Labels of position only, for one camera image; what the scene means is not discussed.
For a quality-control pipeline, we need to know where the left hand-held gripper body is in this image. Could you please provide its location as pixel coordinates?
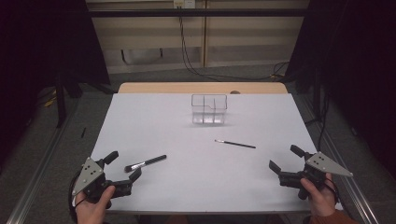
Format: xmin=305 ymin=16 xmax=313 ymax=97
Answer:
xmin=72 ymin=157 xmax=134 ymax=210

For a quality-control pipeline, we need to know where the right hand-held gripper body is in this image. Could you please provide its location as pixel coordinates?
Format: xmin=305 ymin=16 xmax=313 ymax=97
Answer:
xmin=277 ymin=151 xmax=354 ymax=201

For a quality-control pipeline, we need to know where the large fluffy makeup brush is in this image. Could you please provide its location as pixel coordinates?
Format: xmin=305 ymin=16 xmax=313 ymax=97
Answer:
xmin=123 ymin=154 xmax=168 ymax=174

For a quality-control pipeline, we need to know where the thin black makeup brush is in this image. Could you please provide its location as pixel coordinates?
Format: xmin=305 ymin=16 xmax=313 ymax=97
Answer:
xmin=214 ymin=139 xmax=257 ymax=149

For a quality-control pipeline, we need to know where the clear plastic organizer box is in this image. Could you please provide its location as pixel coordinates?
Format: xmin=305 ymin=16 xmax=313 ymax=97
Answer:
xmin=191 ymin=93 xmax=228 ymax=126

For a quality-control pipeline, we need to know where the person's left hand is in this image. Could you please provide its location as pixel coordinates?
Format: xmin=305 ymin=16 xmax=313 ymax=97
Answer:
xmin=74 ymin=185 xmax=117 ymax=224

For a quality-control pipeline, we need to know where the person's right hand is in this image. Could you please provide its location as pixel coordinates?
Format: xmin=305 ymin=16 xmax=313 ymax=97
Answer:
xmin=300 ymin=173 xmax=339 ymax=217

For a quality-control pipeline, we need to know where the white table cover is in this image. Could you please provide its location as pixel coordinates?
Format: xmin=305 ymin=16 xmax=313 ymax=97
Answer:
xmin=90 ymin=92 xmax=344 ymax=216

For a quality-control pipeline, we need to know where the black metal stand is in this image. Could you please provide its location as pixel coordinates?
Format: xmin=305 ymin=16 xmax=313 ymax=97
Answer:
xmin=55 ymin=72 xmax=68 ymax=129

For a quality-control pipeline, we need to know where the black curtain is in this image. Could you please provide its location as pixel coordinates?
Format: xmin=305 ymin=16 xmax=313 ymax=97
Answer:
xmin=0 ymin=0 xmax=110 ymax=166
xmin=284 ymin=0 xmax=396 ymax=180

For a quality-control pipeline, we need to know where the wooden table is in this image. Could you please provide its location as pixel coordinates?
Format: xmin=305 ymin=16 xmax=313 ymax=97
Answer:
xmin=118 ymin=81 xmax=289 ymax=95

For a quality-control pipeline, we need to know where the black horizontal crossbar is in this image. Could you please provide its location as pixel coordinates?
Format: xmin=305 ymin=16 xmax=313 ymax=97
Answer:
xmin=88 ymin=7 xmax=308 ymax=18

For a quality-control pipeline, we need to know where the left hand-held gripper cable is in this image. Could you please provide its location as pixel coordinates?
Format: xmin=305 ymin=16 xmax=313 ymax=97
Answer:
xmin=68 ymin=172 xmax=83 ymax=224

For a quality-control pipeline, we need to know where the hand-held gripper cable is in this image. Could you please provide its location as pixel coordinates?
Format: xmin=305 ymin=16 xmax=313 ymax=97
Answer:
xmin=323 ymin=178 xmax=340 ymax=203
xmin=68 ymin=172 xmax=83 ymax=224

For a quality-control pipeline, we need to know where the right hand-held gripper cable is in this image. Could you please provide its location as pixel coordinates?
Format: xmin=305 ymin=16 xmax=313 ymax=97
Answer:
xmin=323 ymin=178 xmax=340 ymax=203

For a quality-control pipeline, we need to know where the black floor cable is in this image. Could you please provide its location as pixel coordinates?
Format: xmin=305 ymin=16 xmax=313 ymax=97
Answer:
xmin=304 ymin=91 xmax=332 ymax=152

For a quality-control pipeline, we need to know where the aluminium floor rail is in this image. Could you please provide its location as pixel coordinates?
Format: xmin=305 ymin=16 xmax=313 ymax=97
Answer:
xmin=292 ymin=92 xmax=380 ymax=224
xmin=6 ymin=99 xmax=80 ymax=224

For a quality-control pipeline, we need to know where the black hanging wall cable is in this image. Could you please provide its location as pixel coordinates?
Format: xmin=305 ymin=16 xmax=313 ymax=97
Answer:
xmin=177 ymin=5 xmax=290 ymax=82

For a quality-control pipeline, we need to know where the white wall outlet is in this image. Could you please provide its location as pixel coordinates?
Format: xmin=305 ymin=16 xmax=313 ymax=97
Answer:
xmin=173 ymin=0 xmax=197 ymax=9

